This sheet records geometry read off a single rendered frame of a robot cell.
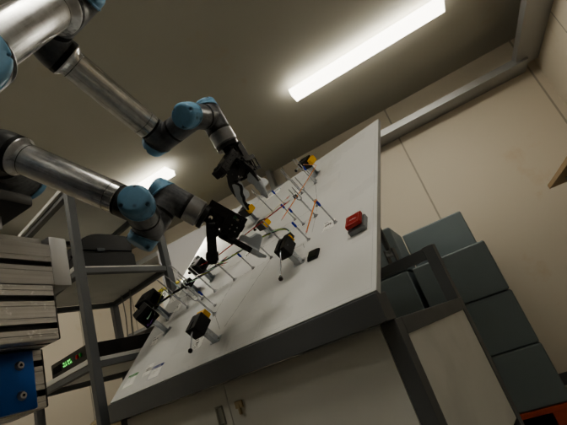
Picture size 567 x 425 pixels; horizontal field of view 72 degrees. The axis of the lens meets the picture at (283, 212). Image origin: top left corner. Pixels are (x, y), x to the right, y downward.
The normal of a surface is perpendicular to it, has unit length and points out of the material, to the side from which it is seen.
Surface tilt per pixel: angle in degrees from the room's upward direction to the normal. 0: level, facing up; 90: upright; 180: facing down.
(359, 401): 90
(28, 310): 90
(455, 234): 90
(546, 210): 90
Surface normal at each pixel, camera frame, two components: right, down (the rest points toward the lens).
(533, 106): -0.43, -0.19
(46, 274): 0.85, -0.43
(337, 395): -0.61, -0.09
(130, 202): 0.11, -0.40
